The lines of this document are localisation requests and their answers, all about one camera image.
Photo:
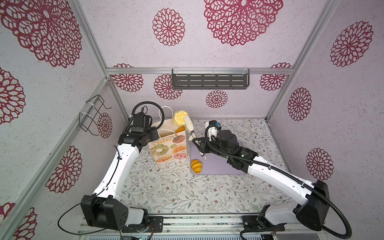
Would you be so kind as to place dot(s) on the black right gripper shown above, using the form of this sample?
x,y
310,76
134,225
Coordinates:
x,y
204,146

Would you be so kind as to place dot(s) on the small striped croissant bun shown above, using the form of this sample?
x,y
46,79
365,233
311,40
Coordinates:
x,y
196,166

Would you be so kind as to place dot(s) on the pale crusty bread roll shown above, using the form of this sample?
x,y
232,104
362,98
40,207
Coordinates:
x,y
179,118

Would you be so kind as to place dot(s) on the printed paper bread bag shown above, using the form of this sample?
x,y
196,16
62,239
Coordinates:
x,y
170,146

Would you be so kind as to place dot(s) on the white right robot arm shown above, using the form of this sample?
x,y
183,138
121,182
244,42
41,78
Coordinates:
x,y
312,199

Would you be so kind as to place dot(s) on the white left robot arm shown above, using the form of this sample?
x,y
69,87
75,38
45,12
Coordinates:
x,y
104,209

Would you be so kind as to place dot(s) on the lavender plastic tray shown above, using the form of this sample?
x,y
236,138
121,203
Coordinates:
x,y
213,165

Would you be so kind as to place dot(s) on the black wire wall rack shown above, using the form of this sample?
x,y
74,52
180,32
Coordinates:
x,y
96,121

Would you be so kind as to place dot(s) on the dark grey wall shelf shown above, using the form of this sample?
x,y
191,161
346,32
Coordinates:
x,y
210,80

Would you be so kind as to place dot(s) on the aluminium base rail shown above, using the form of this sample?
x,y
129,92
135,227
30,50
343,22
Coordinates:
x,y
209,224

